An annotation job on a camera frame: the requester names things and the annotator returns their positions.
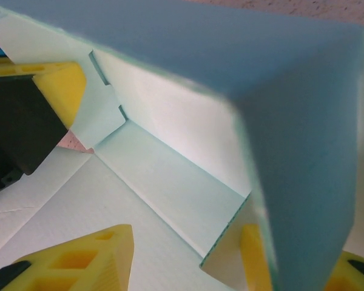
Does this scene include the light blue paper box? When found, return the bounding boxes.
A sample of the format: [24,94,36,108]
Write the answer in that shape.
[0,0,364,291]

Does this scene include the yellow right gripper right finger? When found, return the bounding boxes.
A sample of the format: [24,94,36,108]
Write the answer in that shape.
[241,223,364,291]

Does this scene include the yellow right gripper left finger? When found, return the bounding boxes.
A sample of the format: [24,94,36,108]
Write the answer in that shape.
[0,223,137,291]

